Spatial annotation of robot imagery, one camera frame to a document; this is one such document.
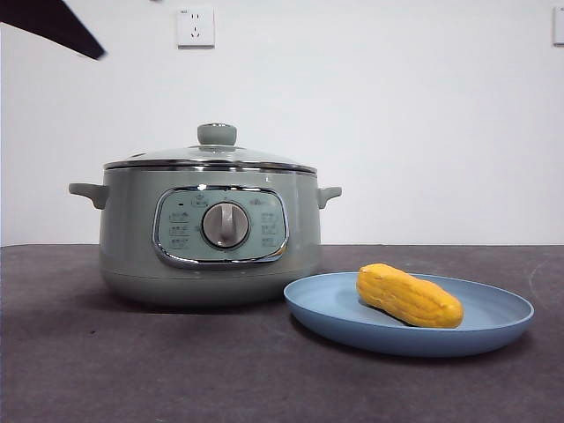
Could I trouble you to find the blue round plate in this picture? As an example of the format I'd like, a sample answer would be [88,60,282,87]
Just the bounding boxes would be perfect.
[283,271,536,359]

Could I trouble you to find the glass lid with green knob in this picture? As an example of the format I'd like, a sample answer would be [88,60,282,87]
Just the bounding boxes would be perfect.
[102,122,318,174]

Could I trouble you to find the white wall socket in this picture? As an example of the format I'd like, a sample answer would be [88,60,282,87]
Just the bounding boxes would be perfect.
[176,5,216,49]

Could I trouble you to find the pale green electric steamer pot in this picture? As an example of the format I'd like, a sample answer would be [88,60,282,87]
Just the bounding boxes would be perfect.
[68,168,343,308]

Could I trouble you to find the yellow corn cob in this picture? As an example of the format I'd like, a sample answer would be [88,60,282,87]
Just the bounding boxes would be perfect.
[355,263,465,330]

